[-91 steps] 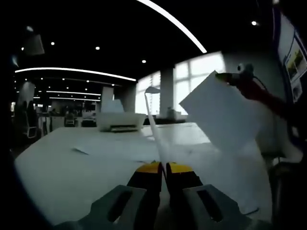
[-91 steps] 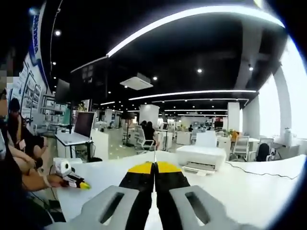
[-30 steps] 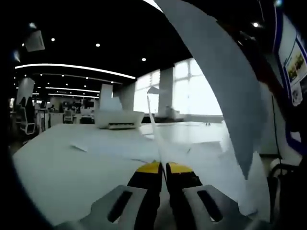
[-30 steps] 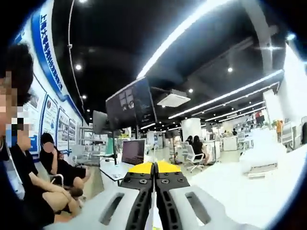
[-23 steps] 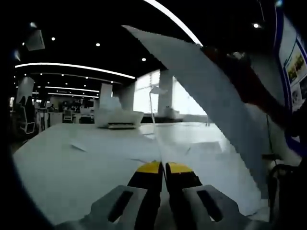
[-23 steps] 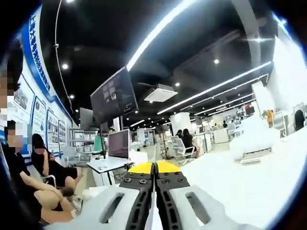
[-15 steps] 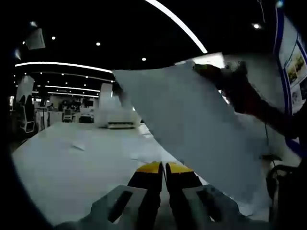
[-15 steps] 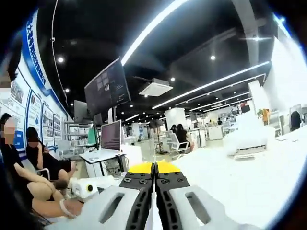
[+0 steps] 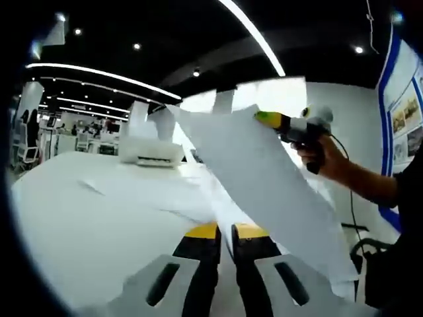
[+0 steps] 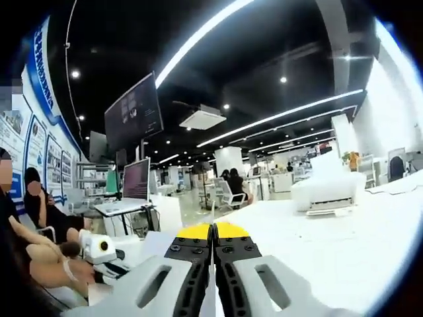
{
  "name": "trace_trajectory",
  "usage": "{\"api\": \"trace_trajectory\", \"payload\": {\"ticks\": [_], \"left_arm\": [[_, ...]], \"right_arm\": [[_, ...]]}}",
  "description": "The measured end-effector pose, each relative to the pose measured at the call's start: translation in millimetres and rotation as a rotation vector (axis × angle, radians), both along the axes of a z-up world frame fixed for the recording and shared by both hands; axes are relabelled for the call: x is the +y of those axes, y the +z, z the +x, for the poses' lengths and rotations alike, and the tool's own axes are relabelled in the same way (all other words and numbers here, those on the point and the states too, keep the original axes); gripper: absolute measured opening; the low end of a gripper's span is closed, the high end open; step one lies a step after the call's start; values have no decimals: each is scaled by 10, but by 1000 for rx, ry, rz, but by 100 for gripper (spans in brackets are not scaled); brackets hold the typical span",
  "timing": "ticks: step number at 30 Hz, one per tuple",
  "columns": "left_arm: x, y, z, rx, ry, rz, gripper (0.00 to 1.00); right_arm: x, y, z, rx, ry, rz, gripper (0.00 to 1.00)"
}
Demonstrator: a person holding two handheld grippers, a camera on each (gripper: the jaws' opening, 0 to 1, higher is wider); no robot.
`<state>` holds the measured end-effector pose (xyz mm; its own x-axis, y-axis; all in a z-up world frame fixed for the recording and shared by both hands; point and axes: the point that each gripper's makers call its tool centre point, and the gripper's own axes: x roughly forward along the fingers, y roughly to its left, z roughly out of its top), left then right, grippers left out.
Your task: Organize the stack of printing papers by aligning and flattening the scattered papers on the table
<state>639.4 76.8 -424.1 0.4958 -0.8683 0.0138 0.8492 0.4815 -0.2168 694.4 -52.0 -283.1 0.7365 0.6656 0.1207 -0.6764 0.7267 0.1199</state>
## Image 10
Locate small standing desk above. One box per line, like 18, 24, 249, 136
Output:
94, 203, 156, 237

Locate large dark screen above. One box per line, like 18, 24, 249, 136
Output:
104, 71, 165, 151

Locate white wrist strap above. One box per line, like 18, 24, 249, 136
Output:
63, 258, 79, 282

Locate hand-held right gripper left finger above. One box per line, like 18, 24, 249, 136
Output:
61, 223, 212, 317

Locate ceiling air conditioner unit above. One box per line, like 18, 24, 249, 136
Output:
179, 104, 227, 129

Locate dark computer monitor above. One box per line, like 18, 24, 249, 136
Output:
89, 130, 109, 162

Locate white printer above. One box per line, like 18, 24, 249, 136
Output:
290, 155, 367, 217

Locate person's black clothing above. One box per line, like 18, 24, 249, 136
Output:
0, 190, 63, 317

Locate orange potted plant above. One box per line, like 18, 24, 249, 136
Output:
342, 151, 361, 172

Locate black office chair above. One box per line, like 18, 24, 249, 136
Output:
389, 155, 406, 182

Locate long ceiling light strip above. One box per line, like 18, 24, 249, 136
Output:
155, 0, 255, 89
196, 88, 364, 149

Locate metal shelving rack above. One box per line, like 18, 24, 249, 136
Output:
77, 161, 110, 201

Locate person's left hand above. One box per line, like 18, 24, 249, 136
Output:
70, 258, 97, 287

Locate green board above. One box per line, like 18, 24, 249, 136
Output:
105, 170, 122, 195

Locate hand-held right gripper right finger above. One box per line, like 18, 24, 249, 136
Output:
213, 222, 364, 317

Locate open white laptop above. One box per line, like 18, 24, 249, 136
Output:
94, 157, 153, 217

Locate white office chair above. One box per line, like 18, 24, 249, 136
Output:
216, 180, 247, 209

